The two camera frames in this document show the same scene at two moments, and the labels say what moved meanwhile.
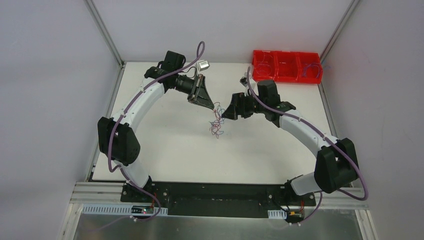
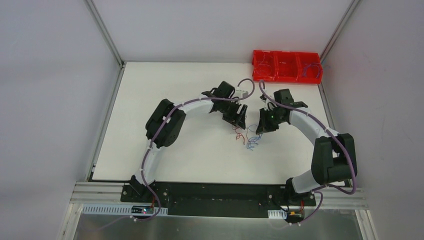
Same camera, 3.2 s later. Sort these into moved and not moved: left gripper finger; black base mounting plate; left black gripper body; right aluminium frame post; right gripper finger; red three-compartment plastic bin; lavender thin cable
Moved: left black gripper body; left gripper finger; right gripper finger
Not moved: right aluminium frame post; red three-compartment plastic bin; lavender thin cable; black base mounting plate
